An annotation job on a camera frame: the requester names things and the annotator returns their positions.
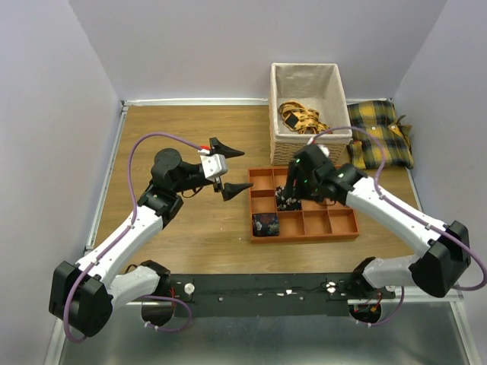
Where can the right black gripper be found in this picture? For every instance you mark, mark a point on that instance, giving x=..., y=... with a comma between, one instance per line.
x=295, y=172

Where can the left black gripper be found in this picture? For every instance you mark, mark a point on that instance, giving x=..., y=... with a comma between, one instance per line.
x=230, y=189

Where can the black floral tie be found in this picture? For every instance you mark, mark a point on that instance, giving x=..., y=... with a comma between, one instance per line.
x=286, y=203

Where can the orange compartment tray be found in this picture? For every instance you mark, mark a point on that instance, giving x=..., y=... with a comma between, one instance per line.
x=315, y=222

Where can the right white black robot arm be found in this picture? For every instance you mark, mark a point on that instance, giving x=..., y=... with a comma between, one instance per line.
x=439, y=255

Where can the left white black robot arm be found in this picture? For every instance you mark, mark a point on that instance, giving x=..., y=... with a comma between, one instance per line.
x=85, y=294

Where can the orange patterned tie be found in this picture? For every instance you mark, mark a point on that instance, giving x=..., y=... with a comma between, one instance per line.
x=298, y=118

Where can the rolled dark floral tie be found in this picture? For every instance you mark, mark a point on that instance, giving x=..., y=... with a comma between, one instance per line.
x=265, y=224

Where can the wicker basket with liner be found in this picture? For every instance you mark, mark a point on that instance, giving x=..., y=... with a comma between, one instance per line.
x=307, y=99

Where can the yellow plaid shirt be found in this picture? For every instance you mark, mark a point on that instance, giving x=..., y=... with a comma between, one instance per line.
x=387, y=138

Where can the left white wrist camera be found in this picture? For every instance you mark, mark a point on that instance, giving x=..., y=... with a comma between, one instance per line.
x=214, y=165

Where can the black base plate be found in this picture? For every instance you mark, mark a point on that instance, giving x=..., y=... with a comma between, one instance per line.
x=250, y=295

